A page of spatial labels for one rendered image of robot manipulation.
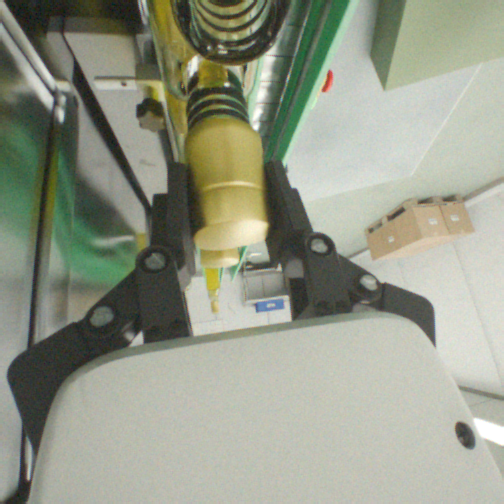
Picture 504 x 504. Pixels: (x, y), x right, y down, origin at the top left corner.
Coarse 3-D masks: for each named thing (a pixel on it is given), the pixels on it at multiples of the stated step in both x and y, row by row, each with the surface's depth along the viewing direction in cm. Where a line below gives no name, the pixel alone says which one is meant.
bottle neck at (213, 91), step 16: (192, 64) 11; (208, 64) 11; (192, 80) 11; (208, 80) 10; (224, 80) 11; (240, 80) 12; (192, 96) 11; (208, 96) 10; (224, 96) 10; (240, 96) 11; (192, 112) 11; (208, 112) 10; (224, 112) 10; (240, 112) 10; (192, 128) 10
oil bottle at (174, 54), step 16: (160, 0) 10; (160, 16) 10; (160, 32) 11; (176, 32) 10; (160, 48) 11; (176, 48) 11; (160, 64) 12; (176, 64) 11; (256, 64) 12; (176, 80) 12; (176, 96) 13
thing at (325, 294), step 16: (304, 240) 9; (320, 240) 9; (304, 256) 8; (320, 256) 9; (336, 256) 9; (304, 272) 8; (320, 272) 8; (336, 272) 8; (288, 288) 10; (304, 288) 10; (320, 288) 8; (336, 288) 8; (304, 304) 10; (320, 304) 7; (336, 304) 8
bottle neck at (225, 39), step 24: (192, 0) 5; (216, 0) 7; (240, 0) 7; (264, 0) 6; (288, 0) 6; (192, 24) 6; (216, 24) 7; (240, 24) 7; (264, 24) 6; (192, 48) 6; (216, 48) 6; (240, 48) 7; (264, 48) 7
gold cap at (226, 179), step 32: (224, 128) 9; (192, 160) 10; (224, 160) 9; (256, 160) 10; (192, 192) 9; (224, 192) 9; (256, 192) 9; (192, 224) 9; (224, 224) 9; (256, 224) 9
